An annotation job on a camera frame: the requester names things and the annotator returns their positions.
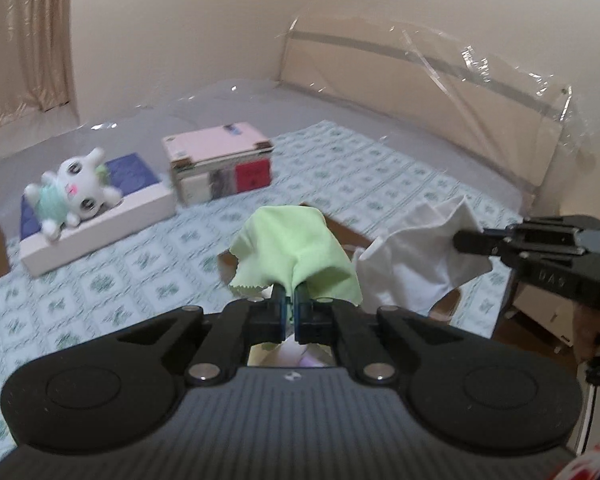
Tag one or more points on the beige curtain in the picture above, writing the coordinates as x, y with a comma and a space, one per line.
35, 61

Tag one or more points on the white cloth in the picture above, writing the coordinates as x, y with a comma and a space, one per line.
413, 264

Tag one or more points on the stack of books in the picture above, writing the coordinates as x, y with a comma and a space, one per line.
217, 162

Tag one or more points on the green microfibre cloth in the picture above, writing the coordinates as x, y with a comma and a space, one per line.
290, 245

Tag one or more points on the white bunny plush toy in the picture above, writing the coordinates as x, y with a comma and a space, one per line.
70, 195

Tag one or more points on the white flat box blue top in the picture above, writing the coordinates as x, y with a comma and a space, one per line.
146, 201

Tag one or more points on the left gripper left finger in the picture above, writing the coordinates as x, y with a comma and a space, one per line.
243, 323

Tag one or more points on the plastic wrapped headboard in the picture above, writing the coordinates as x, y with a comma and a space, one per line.
525, 125

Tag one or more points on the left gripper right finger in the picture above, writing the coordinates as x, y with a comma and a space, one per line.
348, 331

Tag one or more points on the open brown cardboard tray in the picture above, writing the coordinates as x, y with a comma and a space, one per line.
350, 241

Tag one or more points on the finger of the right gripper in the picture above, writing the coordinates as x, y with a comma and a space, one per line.
555, 227
538, 253

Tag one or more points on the small green box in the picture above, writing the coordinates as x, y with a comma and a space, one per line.
103, 175

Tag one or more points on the green floral tablecloth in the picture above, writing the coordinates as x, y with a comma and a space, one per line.
361, 183

